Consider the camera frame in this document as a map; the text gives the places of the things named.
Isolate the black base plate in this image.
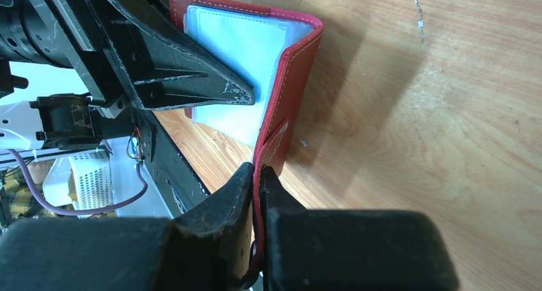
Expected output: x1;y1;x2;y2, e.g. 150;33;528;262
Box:
134;110;210;217

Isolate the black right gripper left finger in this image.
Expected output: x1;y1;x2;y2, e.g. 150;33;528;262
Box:
1;162;254;290

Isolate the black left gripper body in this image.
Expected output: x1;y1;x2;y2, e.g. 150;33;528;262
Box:
46;0;130;119

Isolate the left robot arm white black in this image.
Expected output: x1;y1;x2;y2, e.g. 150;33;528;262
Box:
1;0;255;161

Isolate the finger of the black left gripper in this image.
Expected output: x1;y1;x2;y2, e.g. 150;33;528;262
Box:
93;0;255;111

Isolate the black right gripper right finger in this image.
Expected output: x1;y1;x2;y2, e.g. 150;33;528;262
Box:
260;167;460;290

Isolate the red leather card holder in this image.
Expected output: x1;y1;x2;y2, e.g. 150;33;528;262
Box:
169;0;325;287

